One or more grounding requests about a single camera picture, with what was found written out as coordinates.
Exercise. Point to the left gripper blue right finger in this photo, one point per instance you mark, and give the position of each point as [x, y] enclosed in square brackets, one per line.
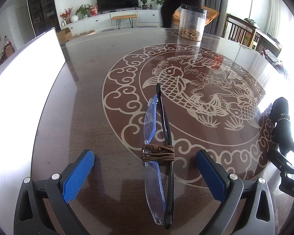
[257, 215]

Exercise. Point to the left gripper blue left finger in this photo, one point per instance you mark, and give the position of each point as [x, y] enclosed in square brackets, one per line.
[31, 216]

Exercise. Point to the black fuzzy sock bundle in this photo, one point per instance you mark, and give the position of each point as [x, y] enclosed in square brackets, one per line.
[281, 120]

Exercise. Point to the white storage box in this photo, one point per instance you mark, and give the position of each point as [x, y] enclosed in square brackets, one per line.
[26, 79]

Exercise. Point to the cardboard box on floor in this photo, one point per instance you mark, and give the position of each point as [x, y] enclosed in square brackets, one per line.
[64, 35]

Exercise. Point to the wooden railing bench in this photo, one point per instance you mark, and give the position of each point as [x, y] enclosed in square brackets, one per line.
[246, 34]

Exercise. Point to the clear jar black lid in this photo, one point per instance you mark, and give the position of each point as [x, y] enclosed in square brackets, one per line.
[192, 22]

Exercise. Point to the red flowers in vase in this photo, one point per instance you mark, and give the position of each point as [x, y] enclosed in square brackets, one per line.
[65, 16]

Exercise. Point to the orange lounge chair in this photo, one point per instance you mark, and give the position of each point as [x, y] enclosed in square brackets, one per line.
[211, 15]

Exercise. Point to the black display cabinet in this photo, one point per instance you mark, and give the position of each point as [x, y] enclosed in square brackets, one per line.
[43, 15]

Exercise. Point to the white tv console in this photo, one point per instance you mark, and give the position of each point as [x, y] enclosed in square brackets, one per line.
[116, 20]

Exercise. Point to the grey curtain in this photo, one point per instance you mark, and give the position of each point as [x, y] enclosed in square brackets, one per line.
[216, 27]

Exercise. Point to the flat screen television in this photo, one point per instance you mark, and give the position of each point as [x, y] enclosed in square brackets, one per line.
[117, 0]

